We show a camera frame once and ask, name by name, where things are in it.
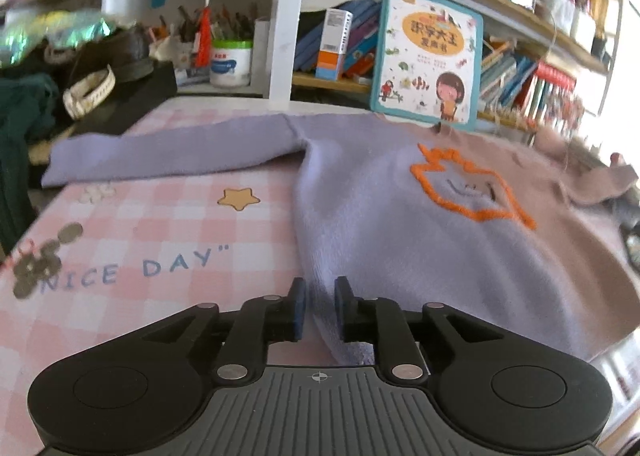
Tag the red hanging tassel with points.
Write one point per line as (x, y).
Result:
(204, 35)

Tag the black box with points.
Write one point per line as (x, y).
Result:
(145, 95)

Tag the dark green cloth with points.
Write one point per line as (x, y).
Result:
(22, 110)

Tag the shiny foil packet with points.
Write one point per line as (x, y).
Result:
(45, 33)

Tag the pink checked tablecloth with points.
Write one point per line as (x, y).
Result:
(165, 236)

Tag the white wooden bookshelf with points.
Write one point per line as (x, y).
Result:
(287, 20)

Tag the purple sweater with orange embroidery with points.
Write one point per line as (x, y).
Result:
(400, 251)

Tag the stack of blue books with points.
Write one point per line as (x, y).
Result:
(362, 40)

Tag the orange and white carton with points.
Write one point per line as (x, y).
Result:
(332, 45)

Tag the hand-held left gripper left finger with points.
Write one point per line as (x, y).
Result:
(298, 310)

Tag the row of colourful books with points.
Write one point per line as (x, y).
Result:
(530, 85)

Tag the white tin pen holder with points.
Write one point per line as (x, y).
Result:
(230, 63)

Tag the small red ornament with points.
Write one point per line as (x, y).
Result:
(616, 157)

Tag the children's picture book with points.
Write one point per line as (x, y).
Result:
(425, 60)

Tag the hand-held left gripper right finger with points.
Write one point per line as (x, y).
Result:
(342, 310)

